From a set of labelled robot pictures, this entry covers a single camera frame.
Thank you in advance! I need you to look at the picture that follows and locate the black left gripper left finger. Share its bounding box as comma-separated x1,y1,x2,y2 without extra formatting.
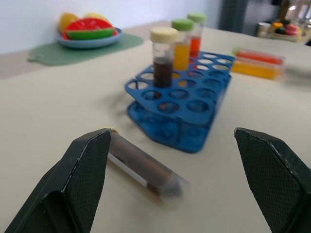
3,128,112,233

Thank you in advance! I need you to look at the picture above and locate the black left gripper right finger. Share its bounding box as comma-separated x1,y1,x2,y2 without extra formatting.
233,127,311,233

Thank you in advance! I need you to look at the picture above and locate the brown liquid tube, cream cap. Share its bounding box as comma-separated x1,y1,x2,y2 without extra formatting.
150,27,179,88
102,127,190,202

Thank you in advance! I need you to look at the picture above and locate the red liquid tube, green cap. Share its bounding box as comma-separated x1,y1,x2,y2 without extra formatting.
232,46,286,65
187,13,207,58

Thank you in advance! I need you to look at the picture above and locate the blue tube rack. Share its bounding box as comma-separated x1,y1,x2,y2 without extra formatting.
124,51,237,153

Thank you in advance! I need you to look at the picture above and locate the yellow liquid tube, green cap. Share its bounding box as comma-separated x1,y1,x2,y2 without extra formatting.
172,18,195,71

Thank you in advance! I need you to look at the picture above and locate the green silicone mat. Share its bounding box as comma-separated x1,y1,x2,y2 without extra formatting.
27,32,144,67

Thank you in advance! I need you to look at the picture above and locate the bowl of toy fruit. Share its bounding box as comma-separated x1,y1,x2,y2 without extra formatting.
270,19,304,42

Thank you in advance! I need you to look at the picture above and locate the blue plate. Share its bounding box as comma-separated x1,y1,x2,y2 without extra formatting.
55,27,123,50

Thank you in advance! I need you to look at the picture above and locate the toy watermelon slice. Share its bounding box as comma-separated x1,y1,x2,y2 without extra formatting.
62,17,119,41

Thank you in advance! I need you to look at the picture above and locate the yellow toy fruit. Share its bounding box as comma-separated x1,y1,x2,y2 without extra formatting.
59,12,80,33
84,12,109,22

